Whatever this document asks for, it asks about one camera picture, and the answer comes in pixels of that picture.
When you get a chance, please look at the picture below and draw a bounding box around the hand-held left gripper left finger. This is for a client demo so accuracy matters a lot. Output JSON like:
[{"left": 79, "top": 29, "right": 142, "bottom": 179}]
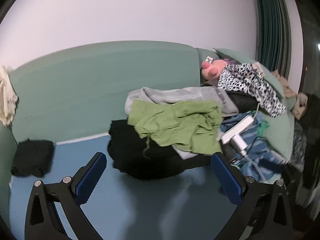
[{"left": 24, "top": 151, "right": 107, "bottom": 240}]

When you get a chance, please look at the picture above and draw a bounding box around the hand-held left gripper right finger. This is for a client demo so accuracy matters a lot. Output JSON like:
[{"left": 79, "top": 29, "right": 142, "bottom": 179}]
[{"left": 211, "top": 152, "right": 293, "bottom": 240}]

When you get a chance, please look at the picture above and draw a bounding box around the green cloth garment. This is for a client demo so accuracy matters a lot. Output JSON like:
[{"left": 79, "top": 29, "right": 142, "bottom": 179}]
[{"left": 128, "top": 99, "right": 223, "bottom": 155}]

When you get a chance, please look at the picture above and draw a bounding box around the blue striped cloth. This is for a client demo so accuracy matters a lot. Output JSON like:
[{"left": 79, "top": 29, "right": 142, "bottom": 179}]
[{"left": 220, "top": 112, "right": 285, "bottom": 183}]

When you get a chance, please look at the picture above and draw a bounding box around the white power adapter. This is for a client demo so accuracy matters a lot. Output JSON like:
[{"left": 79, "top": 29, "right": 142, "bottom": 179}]
[{"left": 221, "top": 116, "right": 254, "bottom": 155}]

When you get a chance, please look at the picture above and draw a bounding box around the black garment pile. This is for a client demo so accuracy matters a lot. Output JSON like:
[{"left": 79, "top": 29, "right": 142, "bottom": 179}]
[{"left": 107, "top": 120, "right": 213, "bottom": 180}]

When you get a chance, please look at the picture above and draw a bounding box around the folded black garment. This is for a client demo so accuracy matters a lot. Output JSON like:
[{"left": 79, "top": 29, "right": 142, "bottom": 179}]
[{"left": 10, "top": 139, "right": 55, "bottom": 178}]

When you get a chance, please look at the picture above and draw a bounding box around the green pillow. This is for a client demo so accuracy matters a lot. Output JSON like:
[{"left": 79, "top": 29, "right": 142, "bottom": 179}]
[{"left": 214, "top": 48, "right": 296, "bottom": 161}]

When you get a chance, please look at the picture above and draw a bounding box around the green upholstered backrest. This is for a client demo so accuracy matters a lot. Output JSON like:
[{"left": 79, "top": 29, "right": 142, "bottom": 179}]
[{"left": 0, "top": 40, "right": 217, "bottom": 188}]

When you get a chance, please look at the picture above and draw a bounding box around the dark cloth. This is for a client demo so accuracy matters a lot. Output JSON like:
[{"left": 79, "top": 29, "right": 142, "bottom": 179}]
[{"left": 291, "top": 92, "right": 320, "bottom": 173}]

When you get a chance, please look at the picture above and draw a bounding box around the grey sweatshirt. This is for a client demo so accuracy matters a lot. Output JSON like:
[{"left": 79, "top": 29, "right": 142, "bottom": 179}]
[{"left": 124, "top": 87, "right": 239, "bottom": 117}]

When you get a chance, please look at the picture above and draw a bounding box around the leopard print cloth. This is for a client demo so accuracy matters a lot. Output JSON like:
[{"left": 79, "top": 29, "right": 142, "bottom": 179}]
[{"left": 217, "top": 63, "right": 287, "bottom": 118}]

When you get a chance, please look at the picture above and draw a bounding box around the beige crumpled cloth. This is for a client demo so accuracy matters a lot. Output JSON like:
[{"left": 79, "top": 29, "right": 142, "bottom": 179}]
[{"left": 272, "top": 70, "right": 310, "bottom": 119}]

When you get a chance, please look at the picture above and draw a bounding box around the pink plush toy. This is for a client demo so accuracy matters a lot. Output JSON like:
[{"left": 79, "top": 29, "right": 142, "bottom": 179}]
[{"left": 201, "top": 59, "right": 229, "bottom": 82}]

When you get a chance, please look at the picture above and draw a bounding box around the cream fluffy cloth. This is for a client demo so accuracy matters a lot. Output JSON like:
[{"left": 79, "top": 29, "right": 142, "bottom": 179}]
[{"left": 0, "top": 65, "right": 19, "bottom": 127}]

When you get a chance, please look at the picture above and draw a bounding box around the teal curtain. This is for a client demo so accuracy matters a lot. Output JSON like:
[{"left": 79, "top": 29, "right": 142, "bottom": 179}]
[{"left": 252, "top": 0, "right": 293, "bottom": 71}]

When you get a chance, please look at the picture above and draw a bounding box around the white cable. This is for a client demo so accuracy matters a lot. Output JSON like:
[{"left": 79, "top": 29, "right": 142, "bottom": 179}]
[{"left": 240, "top": 105, "right": 288, "bottom": 182}]

